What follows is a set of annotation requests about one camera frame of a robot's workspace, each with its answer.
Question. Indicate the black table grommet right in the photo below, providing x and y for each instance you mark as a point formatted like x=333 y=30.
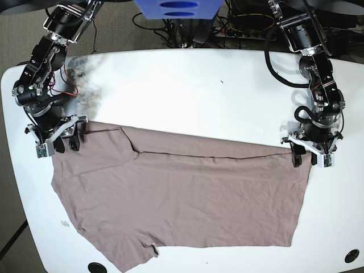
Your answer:
x=351 y=256

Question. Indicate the mauve T-shirt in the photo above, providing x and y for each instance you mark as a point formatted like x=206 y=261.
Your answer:
x=129 y=191

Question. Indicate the black table grommet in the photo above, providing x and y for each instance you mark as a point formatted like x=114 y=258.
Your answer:
x=95 y=267
x=351 y=256

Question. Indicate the blue plastic mount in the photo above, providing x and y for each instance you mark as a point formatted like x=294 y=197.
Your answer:
x=179 y=9

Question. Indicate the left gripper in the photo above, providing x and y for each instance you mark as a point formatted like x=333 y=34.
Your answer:
x=307 y=137

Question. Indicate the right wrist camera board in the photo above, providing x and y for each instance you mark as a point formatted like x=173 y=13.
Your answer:
x=45 y=150

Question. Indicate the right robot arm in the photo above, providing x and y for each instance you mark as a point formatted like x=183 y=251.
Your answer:
x=34 y=91

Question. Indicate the black table grommet left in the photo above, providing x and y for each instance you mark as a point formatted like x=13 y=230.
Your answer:
x=95 y=267

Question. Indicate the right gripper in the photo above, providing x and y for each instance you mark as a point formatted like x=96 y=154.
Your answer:
x=50 y=125

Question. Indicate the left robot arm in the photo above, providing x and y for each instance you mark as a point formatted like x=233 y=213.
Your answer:
x=305 y=36

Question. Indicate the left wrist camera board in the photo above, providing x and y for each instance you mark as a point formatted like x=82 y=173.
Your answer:
x=325 y=160

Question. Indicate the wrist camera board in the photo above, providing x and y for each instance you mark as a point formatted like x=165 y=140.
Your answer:
x=45 y=150
x=325 y=160

